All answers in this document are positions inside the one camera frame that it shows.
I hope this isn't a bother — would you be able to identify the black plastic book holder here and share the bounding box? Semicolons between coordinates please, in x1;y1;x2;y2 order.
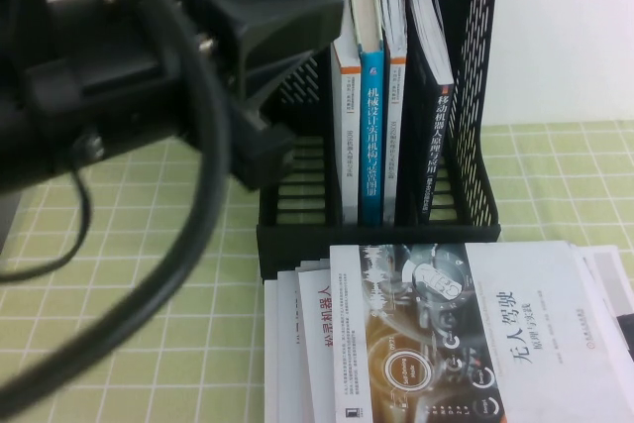
246;0;502;281

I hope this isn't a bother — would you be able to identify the thick black cable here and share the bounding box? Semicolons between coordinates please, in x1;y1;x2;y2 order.
0;0;232;417

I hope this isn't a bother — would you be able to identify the plain white booklet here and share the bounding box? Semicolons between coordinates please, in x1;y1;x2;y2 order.
263;278;289;423
275;267;319;423

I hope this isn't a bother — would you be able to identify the black mobile robot book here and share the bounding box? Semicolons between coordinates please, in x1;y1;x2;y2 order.
407;0;456;225

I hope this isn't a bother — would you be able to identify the white spine book orange band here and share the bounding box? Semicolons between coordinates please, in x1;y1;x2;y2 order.
326;0;363;224
371;0;409;226

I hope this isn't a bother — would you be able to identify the green checked tablecloth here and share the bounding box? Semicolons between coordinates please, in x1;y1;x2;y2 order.
0;119;634;423

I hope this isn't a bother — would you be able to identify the thin black cable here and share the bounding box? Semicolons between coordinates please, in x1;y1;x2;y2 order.
0;164;96;285

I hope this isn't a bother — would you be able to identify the white autonomous driving book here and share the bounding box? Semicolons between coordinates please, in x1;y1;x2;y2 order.
329;240;634;423

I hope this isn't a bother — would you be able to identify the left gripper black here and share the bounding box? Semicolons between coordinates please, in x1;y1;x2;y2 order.
24;0;347;192

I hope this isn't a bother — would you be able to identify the blue spine hardcover book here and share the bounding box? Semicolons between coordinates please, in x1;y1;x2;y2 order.
345;0;386;227

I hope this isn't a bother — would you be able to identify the white brochure red title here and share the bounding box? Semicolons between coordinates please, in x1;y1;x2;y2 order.
296;260;349;423

